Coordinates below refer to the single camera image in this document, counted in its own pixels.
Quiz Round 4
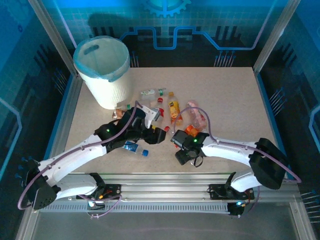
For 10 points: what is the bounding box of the slotted grey cable duct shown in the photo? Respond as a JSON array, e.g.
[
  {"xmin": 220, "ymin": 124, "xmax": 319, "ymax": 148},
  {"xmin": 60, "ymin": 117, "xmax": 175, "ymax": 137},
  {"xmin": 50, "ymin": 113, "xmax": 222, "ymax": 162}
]
[{"xmin": 39, "ymin": 202, "xmax": 231, "ymax": 214}]

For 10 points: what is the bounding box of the clear plastic bottle red cap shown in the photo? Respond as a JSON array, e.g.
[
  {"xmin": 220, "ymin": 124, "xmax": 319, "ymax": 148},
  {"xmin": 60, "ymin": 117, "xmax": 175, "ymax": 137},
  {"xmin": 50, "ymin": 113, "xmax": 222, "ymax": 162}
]
[{"xmin": 149, "ymin": 97, "xmax": 165, "ymax": 109}]

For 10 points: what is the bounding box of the aluminium table side rail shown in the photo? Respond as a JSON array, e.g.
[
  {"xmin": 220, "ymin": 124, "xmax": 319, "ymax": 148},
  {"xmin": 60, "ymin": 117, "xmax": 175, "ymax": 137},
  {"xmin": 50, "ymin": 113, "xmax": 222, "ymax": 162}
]
[{"xmin": 47, "ymin": 74, "xmax": 84, "ymax": 161}]

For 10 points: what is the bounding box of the aluminium frame leg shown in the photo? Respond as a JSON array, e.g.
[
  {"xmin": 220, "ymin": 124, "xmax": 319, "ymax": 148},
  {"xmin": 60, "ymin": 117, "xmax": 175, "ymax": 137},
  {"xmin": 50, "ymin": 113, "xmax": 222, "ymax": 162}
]
[
  {"xmin": 289, "ymin": 201, "xmax": 319, "ymax": 240},
  {"xmin": 14, "ymin": 209, "xmax": 41, "ymax": 240}
]

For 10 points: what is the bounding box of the orange label plastic bottle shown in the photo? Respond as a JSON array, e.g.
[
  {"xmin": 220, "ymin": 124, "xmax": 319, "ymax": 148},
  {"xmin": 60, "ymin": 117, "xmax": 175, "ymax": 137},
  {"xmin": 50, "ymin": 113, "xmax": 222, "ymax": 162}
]
[{"xmin": 183, "ymin": 124, "xmax": 202, "ymax": 138}]

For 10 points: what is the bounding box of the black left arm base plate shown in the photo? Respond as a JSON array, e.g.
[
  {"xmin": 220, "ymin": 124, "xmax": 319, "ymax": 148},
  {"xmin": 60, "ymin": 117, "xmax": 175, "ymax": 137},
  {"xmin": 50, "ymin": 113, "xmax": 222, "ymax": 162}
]
[{"xmin": 75, "ymin": 183, "xmax": 123, "ymax": 201}]

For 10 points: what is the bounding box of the green label clear plastic bottle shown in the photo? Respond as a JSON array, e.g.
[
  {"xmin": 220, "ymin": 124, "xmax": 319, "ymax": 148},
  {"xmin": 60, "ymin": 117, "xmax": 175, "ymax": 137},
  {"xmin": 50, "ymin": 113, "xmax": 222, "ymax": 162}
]
[{"xmin": 139, "ymin": 86, "xmax": 168, "ymax": 98}]

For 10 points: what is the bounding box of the yellow orange juice bottle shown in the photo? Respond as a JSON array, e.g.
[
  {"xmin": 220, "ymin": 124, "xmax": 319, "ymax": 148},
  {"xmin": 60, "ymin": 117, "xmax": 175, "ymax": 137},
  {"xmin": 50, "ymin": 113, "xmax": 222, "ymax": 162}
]
[{"xmin": 166, "ymin": 91, "xmax": 188, "ymax": 126}]

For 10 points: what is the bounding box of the blue table edge strip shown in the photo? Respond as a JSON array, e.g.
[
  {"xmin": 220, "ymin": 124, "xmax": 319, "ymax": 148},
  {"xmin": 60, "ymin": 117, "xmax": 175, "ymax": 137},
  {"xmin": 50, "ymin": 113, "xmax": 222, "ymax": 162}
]
[{"xmin": 254, "ymin": 69, "xmax": 289, "ymax": 157}]

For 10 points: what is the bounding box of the blue label blue cap bottle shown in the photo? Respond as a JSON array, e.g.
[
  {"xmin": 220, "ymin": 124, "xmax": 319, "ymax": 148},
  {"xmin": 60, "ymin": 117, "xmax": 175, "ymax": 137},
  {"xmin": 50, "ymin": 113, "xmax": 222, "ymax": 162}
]
[{"xmin": 121, "ymin": 140, "xmax": 150, "ymax": 157}]

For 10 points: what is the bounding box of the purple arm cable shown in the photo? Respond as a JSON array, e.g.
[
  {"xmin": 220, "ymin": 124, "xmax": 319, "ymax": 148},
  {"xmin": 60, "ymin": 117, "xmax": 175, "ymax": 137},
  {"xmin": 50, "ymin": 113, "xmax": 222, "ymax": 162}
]
[
  {"xmin": 16, "ymin": 100, "xmax": 144, "ymax": 220},
  {"xmin": 173, "ymin": 106, "xmax": 302, "ymax": 219}
]

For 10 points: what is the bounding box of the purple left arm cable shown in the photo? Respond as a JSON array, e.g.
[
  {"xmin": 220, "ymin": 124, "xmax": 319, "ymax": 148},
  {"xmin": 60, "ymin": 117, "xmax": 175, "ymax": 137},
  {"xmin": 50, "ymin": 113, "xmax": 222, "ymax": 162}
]
[{"xmin": 16, "ymin": 100, "xmax": 144, "ymax": 220}]

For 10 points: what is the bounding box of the aluminium frame post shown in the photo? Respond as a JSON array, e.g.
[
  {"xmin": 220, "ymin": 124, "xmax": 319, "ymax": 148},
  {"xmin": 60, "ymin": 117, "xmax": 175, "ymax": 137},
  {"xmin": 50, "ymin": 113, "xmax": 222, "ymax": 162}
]
[
  {"xmin": 26, "ymin": 0, "xmax": 80, "ymax": 79},
  {"xmin": 251, "ymin": 0, "xmax": 301, "ymax": 74}
]

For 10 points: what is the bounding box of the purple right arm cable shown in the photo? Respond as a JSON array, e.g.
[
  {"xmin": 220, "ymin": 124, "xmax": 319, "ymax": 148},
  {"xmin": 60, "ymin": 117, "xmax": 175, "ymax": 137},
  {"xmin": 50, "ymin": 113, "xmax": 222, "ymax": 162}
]
[{"xmin": 173, "ymin": 106, "xmax": 302, "ymax": 219}]

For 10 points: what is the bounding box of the pink snack packet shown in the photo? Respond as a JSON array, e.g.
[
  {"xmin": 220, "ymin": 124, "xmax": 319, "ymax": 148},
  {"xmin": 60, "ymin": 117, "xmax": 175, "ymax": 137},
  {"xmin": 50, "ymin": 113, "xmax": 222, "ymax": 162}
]
[{"xmin": 186, "ymin": 99, "xmax": 210, "ymax": 131}]

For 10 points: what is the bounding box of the blue plastic bin liner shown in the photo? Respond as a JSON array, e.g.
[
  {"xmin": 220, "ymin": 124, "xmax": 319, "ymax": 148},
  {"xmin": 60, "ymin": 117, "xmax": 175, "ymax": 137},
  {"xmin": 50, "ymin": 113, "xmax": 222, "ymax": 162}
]
[{"xmin": 73, "ymin": 35, "xmax": 132, "ymax": 83}]

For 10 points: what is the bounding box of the clear plastic bottle green cap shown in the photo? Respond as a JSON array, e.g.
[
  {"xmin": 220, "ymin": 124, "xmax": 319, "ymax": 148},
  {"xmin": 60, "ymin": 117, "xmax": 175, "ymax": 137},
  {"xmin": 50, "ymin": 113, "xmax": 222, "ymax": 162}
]
[{"xmin": 143, "ymin": 91, "xmax": 165, "ymax": 102}]

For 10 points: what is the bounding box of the red label plastic bottle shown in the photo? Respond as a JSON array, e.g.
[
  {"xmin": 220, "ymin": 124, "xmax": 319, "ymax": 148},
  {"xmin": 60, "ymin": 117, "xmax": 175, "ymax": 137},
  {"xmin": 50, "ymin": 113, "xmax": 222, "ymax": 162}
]
[{"xmin": 155, "ymin": 107, "xmax": 171, "ymax": 133}]

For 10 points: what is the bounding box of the brown label plastic bottle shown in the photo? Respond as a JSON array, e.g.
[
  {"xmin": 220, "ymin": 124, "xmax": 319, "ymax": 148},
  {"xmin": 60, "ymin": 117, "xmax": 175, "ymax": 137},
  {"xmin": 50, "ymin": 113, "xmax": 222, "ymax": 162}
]
[{"xmin": 111, "ymin": 106, "xmax": 131, "ymax": 120}]

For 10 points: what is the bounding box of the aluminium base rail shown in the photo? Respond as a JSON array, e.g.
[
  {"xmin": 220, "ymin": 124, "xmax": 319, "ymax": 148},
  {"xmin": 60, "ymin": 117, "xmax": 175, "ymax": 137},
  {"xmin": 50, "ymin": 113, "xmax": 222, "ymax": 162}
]
[{"xmin": 61, "ymin": 171, "xmax": 301, "ymax": 204}]

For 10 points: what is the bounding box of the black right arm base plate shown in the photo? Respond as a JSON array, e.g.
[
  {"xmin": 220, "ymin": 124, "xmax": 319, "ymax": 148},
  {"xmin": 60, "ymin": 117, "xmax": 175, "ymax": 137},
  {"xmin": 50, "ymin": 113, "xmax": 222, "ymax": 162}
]
[{"xmin": 208, "ymin": 183, "xmax": 255, "ymax": 201}]

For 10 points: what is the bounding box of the white ribbed waste bin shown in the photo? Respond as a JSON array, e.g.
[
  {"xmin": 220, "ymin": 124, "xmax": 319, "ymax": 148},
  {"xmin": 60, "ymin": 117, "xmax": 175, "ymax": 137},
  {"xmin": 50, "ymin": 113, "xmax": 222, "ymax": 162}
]
[{"xmin": 73, "ymin": 35, "xmax": 133, "ymax": 111}]

